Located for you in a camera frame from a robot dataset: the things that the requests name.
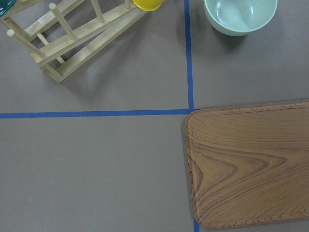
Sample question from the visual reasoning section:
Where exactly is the brown wooden tray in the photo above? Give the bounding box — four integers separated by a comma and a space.
184, 100, 309, 230

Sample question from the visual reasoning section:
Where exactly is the yellow cup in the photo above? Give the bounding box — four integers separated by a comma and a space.
132, 0, 165, 12

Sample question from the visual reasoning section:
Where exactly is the light green bowl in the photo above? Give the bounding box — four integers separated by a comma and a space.
204, 0, 278, 36

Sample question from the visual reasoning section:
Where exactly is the wooden peg rack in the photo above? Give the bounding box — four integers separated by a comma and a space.
0, 0, 147, 83

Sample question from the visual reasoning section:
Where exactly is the dark green cup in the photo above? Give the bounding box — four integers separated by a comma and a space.
0, 0, 16, 17

